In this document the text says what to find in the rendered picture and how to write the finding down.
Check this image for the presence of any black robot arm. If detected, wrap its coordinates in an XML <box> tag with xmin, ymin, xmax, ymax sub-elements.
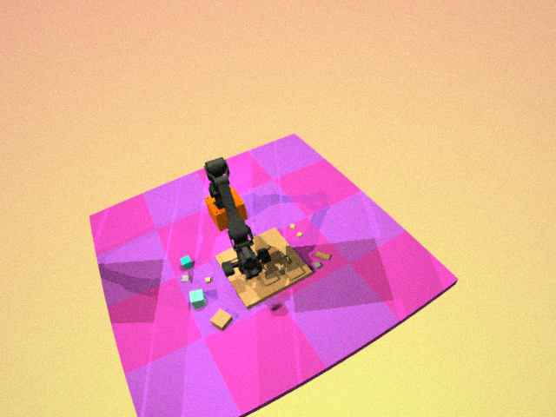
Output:
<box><xmin>204</xmin><ymin>157</ymin><xmax>262</xmax><ymax>280</ymax></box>

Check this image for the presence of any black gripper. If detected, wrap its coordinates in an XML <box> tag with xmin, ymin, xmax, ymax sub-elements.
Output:
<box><xmin>222</xmin><ymin>248</ymin><xmax>271</xmax><ymax>277</ymax></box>

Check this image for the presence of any orange flat bar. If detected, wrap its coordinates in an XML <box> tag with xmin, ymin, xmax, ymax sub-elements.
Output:
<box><xmin>315</xmin><ymin>252</ymin><xmax>330</xmax><ymax>260</ymax></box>

